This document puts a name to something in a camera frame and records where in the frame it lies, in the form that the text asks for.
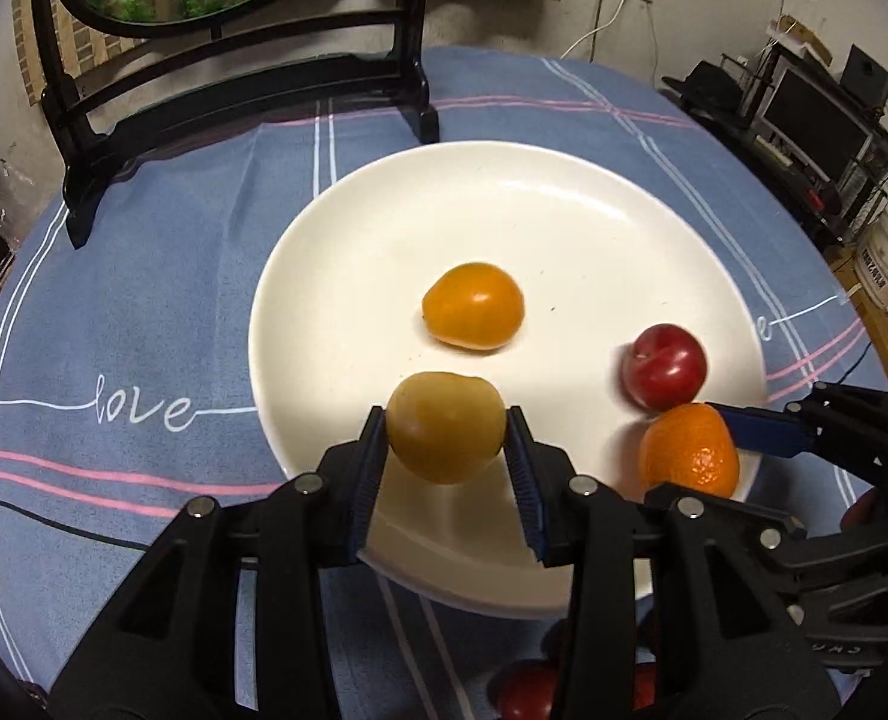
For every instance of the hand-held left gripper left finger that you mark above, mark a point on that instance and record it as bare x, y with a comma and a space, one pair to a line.
367, 480

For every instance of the black cabinet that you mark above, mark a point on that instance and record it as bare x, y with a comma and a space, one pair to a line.
774, 165

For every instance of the computer monitor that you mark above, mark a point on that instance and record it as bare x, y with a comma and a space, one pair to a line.
815, 120

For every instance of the red apple on plate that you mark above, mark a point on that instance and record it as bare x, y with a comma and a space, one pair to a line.
665, 366

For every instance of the person's right hand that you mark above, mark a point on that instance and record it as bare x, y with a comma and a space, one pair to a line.
860, 511

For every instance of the blue striped tablecloth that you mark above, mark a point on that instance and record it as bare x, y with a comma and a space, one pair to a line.
151, 315

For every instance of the round goldfish table screen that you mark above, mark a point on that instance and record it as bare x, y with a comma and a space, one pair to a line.
226, 67

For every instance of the white round plate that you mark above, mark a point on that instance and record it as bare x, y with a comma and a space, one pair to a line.
534, 225

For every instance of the black speaker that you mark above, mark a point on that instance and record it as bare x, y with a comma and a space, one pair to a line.
864, 75

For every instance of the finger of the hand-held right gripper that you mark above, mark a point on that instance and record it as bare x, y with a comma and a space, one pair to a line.
763, 431
751, 521

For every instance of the small red plum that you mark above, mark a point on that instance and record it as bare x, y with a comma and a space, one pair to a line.
526, 694

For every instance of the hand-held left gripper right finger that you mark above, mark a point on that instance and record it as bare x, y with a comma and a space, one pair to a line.
525, 487

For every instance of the orange yellow tomato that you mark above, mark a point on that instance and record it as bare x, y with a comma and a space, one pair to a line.
474, 305

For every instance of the large mandarin orange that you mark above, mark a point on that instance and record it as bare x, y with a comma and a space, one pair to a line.
684, 454

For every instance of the pale yellow round fruit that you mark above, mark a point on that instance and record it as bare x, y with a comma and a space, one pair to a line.
444, 427

